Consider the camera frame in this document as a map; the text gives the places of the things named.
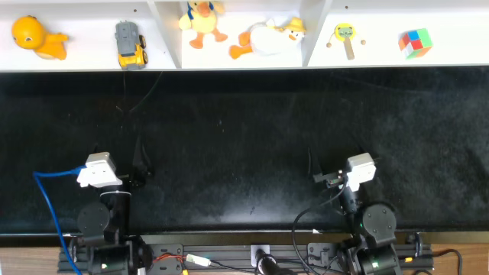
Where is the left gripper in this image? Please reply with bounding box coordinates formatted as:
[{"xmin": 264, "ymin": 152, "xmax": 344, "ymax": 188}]
[{"xmin": 91, "ymin": 134, "xmax": 154, "ymax": 189}]

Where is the white plush duck, yellow hat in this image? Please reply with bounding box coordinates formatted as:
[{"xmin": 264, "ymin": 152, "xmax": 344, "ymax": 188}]
[{"xmin": 228, "ymin": 16, "xmax": 307, "ymax": 60}]

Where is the yellow rubber duck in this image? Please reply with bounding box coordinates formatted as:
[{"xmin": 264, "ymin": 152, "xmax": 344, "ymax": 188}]
[{"xmin": 11, "ymin": 15, "xmax": 70, "ymax": 61}]

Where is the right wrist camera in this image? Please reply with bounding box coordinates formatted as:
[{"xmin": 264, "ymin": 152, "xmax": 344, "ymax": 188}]
[{"xmin": 345, "ymin": 152, "xmax": 377, "ymax": 193}]

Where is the mounting rail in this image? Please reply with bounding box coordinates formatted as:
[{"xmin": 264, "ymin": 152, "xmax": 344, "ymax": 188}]
[{"xmin": 57, "ymin": 233, "xmax": 464, "ymax": 275}]

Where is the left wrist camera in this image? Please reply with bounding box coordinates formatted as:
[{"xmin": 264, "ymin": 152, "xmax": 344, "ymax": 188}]
[{"xmin": 76, "ymin": 151, "xmax": 124, "ymax": 189}]

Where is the grey and yellow toy truck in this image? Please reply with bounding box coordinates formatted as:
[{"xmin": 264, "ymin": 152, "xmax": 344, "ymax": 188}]
[{"xmin": 114, "ymin": 21, "xmax": 150, "ymax": 71}]

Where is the white shelf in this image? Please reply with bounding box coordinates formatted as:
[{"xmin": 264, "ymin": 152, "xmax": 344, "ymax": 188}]
[{"xmin": 0, "ymin": 0, "xmax": 489, "ymax": 73}]

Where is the yellow rattle drum toy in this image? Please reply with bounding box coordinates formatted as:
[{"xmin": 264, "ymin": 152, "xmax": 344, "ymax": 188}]
[{"xmin": 325, "ymin": 22, "xmax": 367, "ymax": 61}]

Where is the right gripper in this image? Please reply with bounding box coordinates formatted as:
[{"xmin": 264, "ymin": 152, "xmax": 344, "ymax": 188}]
[{"xmin": 306, "ymin": 147, "xmax": 348, "ymax": 189}]

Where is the many-coloured puzzle cube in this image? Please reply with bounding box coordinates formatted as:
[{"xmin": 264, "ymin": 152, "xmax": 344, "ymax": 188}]
[{"xmin": 397, "ymin": 27, "xmax": 434, "ymax": 60}]

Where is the blue cable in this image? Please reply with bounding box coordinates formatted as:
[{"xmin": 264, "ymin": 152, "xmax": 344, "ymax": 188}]
[{"xmin": 32, "ymin": 165, "xmax": 88, "ymax": 275}]

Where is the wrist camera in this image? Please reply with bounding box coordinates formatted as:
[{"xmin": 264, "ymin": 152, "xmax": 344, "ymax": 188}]
[
  {"xmin": 76, "ymin": 151, "xmax": 124, "ymax": 189},
  {"xmin": 345, "ymin": 152, "xmax": 377, "ymax": 193}
]

